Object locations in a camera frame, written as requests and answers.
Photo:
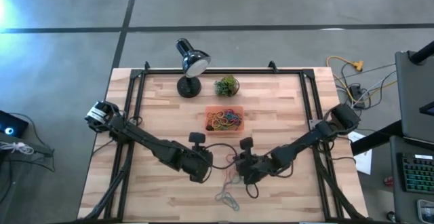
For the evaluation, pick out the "black round pole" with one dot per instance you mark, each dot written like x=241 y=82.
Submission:
x=422 y=52

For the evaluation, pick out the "grey metal bracket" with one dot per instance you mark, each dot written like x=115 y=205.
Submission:
x=314 y=124

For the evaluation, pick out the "orange translucent plastic bin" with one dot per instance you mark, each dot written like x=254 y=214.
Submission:
x=223 y=133

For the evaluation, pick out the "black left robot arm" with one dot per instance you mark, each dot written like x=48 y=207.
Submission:
x=149 y=142

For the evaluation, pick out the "black device with blue light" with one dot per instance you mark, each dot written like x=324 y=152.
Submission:
x=12 y=124

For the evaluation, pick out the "small black rubber piece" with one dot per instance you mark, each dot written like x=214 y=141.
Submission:
x=209 y=128

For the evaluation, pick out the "teal rubber band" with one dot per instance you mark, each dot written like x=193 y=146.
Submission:
x=235 y=115
x=237 y=180
x=220 y=195
x=232 y=205

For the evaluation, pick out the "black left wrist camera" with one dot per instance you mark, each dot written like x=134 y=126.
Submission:
x=197 y=137

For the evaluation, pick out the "black power adapter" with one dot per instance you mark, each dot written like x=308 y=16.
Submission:
x=356 y=93

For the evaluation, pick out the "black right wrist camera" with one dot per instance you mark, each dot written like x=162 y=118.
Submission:
x=246 y=143

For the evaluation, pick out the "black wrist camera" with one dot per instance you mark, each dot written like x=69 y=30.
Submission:
x=197 y=137
x=246 y=143

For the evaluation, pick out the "small green potted plant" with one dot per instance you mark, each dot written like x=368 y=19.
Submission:
x=226 y=86

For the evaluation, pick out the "backlit black keyboard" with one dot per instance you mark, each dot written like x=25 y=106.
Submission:
x=418 y=173

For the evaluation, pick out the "grey handheld device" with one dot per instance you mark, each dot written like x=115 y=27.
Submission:
x=426 y=210

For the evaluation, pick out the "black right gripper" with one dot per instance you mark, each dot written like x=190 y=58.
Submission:
x=254 y=169

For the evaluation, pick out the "black slanted pole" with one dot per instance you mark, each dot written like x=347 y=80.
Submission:
x=376 y=139

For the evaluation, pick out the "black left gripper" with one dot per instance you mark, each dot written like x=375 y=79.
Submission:
x=198 y=166

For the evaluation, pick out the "grey desk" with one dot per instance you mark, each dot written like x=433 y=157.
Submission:
x=396 y=183

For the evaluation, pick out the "black desk lamp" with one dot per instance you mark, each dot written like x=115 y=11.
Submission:
x=188 y=86

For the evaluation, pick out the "white paper sheet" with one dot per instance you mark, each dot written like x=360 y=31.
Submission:
x=364 y=159

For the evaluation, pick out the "small red object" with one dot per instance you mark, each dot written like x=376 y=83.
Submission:
x=389 y=181

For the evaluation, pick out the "black aluminium table frame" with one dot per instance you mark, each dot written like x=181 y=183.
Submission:
x=220 y=71

